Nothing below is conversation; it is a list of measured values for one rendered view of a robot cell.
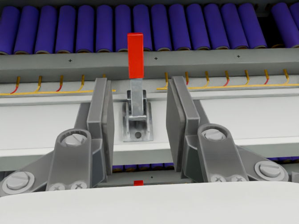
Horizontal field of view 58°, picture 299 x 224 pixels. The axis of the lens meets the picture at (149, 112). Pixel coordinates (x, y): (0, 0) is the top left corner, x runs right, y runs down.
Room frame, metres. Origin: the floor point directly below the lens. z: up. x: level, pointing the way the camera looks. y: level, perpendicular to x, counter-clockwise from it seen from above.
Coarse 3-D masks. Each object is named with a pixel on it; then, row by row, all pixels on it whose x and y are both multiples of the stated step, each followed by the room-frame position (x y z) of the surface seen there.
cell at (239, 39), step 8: (224, 8) 0.31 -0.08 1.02; (232, 8) 0.31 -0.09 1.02; (224, 16) 0.30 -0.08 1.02; (232, 16) 0.29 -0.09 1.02; (224, 24) 0.29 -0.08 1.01; (232, 24) 0.28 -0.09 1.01; (240, 24) 0.28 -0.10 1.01; (232, 32) 0.27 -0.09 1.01; (240, 32) 0.27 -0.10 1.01; (232, 40) 0.27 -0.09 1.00; (240, 40) 0.26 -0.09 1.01; (232, 48) 0.26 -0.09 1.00; (248, 48) 0.26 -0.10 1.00
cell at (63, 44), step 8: (64, 8) 0.29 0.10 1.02; (72, 8) 0.30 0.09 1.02; (64, 16) 0.28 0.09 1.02; (72, 16) 0.29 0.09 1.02; (64, 24) 0.27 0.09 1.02; (72, 24) 0.28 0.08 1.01; (64, 32) 0.26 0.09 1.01; (72, 32) 0.27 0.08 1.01; (56, 40) 0.26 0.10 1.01; (64, 40) 0.25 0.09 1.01; (72, 40) 0.26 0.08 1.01; (56, 48) 0.24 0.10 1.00; (64, 48) 0.24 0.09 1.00; (72, 48) 0.25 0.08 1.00
